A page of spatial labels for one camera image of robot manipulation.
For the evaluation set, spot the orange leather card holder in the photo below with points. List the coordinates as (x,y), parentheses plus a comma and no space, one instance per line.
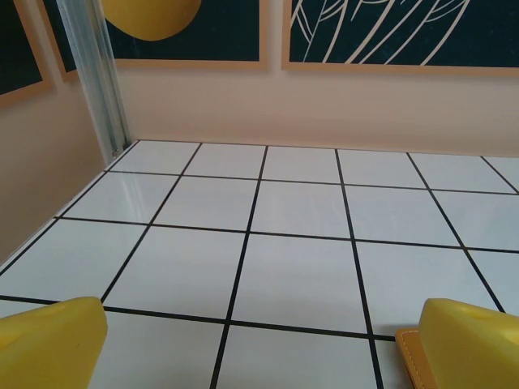
(411,356)

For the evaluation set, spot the wall panel golden oval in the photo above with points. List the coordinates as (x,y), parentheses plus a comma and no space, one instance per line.
(182,32)

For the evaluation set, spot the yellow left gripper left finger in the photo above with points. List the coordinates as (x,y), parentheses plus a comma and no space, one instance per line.
(48,348)

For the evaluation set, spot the wall panel small pink flower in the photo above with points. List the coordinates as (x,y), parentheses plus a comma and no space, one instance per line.
(16,48)

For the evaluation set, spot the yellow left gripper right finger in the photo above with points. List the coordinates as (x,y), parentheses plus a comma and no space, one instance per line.
(474,348)

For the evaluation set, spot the wall panel golden disc leaves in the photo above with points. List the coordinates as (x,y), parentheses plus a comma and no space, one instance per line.
(405,32)

